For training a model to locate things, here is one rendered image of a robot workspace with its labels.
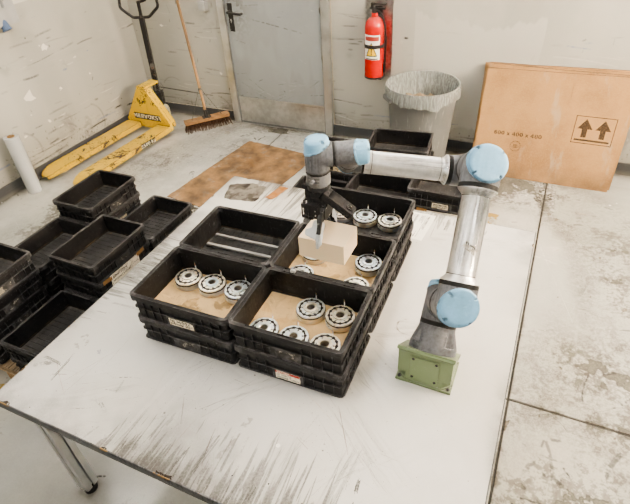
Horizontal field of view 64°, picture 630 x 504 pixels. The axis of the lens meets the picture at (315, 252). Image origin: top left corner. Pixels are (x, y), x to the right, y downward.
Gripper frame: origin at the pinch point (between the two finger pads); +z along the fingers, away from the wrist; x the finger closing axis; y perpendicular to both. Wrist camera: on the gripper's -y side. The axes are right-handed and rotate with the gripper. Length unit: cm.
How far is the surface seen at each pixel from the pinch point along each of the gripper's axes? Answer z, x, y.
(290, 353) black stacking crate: 23.6, 31.9, 0.6
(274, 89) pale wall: 70, -287, 181
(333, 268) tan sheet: 26.7, -14.8, 5.5
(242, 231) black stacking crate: 26, -24, 52
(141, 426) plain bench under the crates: 39, 64, 39
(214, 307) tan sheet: 26, 20, 37
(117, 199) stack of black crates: 55, -61, 167
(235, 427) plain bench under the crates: 40, 53, 11
